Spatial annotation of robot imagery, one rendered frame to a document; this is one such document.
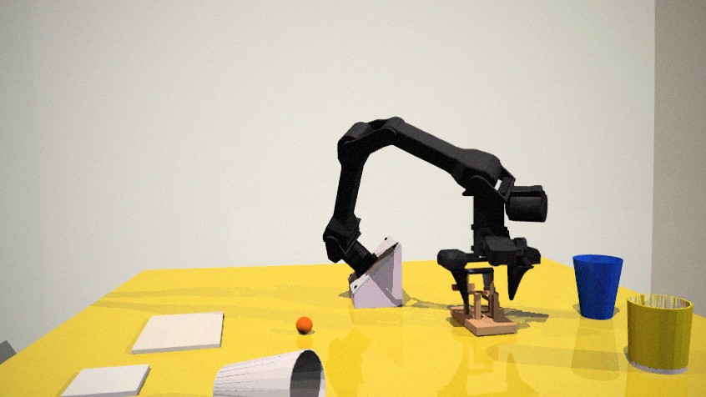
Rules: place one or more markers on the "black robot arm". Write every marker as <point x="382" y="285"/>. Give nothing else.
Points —
<point x="475" y="170"/>

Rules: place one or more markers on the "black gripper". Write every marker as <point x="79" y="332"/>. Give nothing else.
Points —
<point x="455" y="260"/>

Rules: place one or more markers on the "blue plastic cup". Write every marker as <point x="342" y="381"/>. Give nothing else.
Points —
<point x="597" y="278"/>

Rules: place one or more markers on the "yellow cup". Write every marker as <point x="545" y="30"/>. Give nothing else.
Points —
<point x="659" y="329"/>

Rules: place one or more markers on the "orange ball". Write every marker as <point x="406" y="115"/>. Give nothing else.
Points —
<point x="303" y="325"/>

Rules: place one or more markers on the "brown wooden catapult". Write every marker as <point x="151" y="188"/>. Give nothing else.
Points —
<point x="483" y="320"/>

